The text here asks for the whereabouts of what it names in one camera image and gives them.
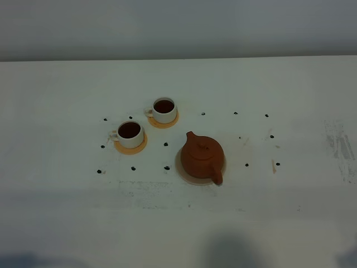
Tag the brown clay teapot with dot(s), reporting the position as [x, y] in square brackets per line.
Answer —
[203, 157]

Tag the beige round teapot coaster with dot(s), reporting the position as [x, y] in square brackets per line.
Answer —
[184, 173]

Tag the white teacup far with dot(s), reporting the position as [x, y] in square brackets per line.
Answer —
[163, 110]

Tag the white teacup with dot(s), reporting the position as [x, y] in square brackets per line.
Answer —
[163, 110]
[130, 134]

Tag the orange coaster far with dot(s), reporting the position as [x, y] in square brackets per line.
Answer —
[156, 124]

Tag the orange coaster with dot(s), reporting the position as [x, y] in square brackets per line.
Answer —
[132, 151]
[156, 124]

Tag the white teacup near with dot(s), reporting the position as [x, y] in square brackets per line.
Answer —
[130, 134]

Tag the orange coaster near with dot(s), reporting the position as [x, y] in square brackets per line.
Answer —
[132, 151]

